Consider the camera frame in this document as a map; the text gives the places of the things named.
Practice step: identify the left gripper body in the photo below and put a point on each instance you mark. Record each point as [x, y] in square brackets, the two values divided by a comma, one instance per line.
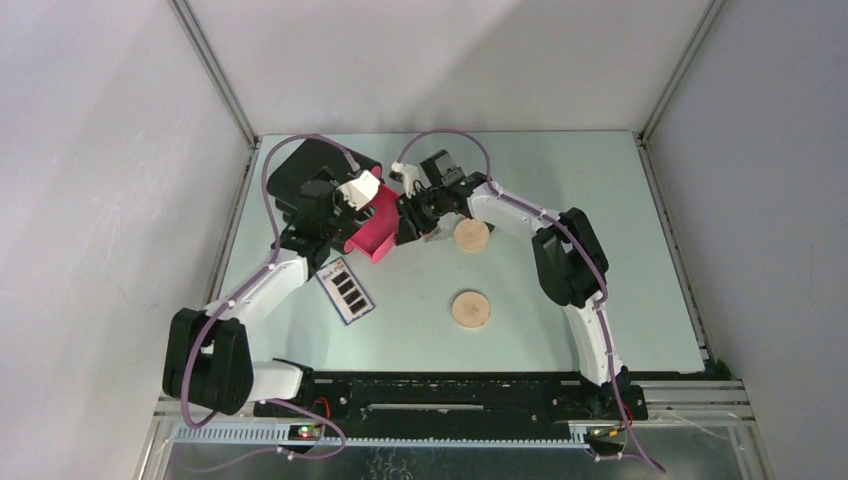
[344, 217]

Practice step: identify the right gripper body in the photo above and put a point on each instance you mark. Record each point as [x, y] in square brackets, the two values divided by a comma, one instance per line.
[431, 206]

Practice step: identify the black pink drawer organizer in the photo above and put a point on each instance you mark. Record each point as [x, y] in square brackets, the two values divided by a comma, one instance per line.
[311, 160]

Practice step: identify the large beige sponge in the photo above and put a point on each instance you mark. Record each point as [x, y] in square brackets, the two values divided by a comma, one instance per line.
[471, 235]

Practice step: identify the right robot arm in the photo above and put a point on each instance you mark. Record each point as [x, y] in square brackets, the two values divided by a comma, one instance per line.
[570, 263]

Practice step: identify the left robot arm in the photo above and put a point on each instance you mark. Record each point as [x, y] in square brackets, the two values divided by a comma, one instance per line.
[209, 362]

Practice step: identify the clear bag of clips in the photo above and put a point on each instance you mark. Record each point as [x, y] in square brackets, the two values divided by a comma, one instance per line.
[436, 234]

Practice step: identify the bob pin card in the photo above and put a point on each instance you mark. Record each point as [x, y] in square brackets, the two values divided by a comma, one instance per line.
[344, 290]

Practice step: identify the beige round sponge lower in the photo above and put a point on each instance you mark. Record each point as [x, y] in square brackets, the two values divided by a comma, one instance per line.
[471, 310]

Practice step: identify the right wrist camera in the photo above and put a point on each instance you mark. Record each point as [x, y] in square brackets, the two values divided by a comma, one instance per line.
[407, 175]

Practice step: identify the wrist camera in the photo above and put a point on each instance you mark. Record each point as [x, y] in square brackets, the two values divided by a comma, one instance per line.
[360, 191]
[407, 175]

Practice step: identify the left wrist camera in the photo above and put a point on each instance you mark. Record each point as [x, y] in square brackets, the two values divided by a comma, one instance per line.
[360, 191]

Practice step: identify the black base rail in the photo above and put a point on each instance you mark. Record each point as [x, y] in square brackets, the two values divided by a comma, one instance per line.
[466, 406]

